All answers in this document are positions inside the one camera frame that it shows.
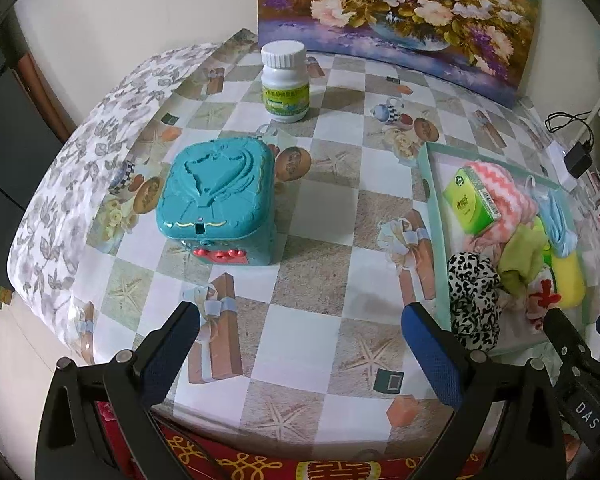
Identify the leopard print scrunchie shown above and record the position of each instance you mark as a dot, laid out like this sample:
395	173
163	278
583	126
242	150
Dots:
472	300

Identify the pink white chenille cloth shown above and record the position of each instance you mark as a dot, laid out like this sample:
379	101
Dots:
512	205

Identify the green tissue packet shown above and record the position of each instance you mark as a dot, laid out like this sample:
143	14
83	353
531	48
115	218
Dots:
467	200

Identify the red white cloth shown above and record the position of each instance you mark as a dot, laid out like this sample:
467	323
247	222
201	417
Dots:
542	295

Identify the white pill bottle green label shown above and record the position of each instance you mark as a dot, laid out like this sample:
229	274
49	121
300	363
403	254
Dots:
285	90

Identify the black charger adapter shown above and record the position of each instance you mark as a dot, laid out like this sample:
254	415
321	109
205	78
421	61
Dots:
577	160

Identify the grey leaf print cloth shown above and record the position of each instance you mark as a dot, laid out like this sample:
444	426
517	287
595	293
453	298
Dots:
80	160

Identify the flower painting canvas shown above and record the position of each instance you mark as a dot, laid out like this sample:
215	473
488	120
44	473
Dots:
405	10

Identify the dark cabinet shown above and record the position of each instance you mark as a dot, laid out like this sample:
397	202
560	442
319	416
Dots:
5	135

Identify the lime green cloth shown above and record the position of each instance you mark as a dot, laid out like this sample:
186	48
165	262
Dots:
522	255

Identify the yellow sponge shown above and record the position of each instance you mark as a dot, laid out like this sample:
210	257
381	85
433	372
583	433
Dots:
570	280

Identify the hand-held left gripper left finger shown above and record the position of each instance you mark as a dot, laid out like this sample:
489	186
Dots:
172	355

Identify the white power strip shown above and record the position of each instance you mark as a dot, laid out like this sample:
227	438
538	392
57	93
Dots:
557	152

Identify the red gold patterned cloth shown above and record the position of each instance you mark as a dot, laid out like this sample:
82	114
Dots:
280	465

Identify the teal cloth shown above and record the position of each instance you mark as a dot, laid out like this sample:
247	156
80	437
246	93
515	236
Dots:
215	190

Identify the white tray teal rim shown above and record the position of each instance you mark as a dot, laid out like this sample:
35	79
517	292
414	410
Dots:
522	335

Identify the blue face mask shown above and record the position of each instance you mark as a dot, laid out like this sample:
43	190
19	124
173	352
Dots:
555	225

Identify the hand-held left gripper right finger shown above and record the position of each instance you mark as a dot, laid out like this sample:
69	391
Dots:
432	355

